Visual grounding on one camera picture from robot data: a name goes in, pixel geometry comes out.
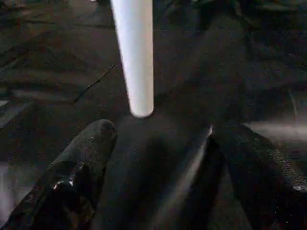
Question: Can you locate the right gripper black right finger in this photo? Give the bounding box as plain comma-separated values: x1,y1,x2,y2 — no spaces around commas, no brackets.
210,124,307,230

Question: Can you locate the white plastic table leg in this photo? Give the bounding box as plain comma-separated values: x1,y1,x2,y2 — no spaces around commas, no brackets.
110,0,155,118

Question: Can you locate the black plastic mat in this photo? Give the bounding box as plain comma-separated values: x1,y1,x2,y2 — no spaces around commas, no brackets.
0,0,307,230

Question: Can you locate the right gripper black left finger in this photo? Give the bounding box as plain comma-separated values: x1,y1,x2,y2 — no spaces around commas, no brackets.
0,119,118,230

